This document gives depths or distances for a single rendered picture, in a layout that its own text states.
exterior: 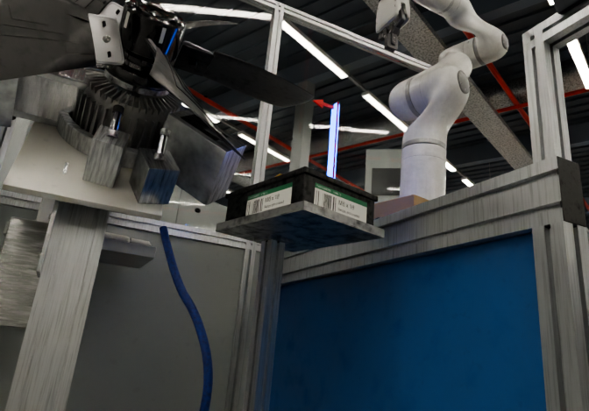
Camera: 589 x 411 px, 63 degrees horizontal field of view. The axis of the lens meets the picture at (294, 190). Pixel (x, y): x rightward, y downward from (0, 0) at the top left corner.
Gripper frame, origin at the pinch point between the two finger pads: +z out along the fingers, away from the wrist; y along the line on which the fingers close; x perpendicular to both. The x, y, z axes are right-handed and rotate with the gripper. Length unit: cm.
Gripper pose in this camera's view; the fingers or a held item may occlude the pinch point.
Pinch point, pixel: (391, 43)
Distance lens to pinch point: 136.8
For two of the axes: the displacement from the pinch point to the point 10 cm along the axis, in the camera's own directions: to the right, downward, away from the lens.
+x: -8.9, -2.2, -3.9
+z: -0.9, 9.4, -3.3
